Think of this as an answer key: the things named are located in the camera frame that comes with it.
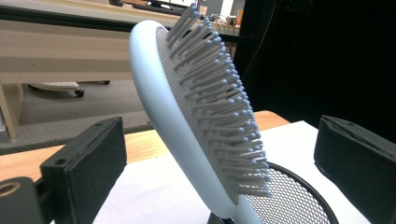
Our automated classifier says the black horizontal frame bar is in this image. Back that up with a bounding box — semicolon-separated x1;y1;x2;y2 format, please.
0;4;250;43

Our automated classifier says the beige wooden desk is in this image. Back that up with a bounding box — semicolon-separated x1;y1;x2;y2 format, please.
0;18;135;140

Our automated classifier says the white chair base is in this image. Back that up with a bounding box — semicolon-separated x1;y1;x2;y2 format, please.
27;80;112;99

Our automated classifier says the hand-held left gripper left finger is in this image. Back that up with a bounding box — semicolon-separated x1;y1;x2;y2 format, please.
39;116;128;224

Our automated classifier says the white table sheet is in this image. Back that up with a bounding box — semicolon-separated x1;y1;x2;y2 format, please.
49;119;372;224

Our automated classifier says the black curtain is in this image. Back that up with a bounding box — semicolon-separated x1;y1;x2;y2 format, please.
233;0;396;145

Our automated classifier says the black mesh cup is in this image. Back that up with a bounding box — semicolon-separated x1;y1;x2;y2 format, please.
206;161;341;224

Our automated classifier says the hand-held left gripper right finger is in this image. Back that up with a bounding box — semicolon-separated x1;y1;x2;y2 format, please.
313;114;396;224

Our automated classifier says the light blue hairbrush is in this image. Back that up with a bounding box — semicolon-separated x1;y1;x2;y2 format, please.
128;2;274;224

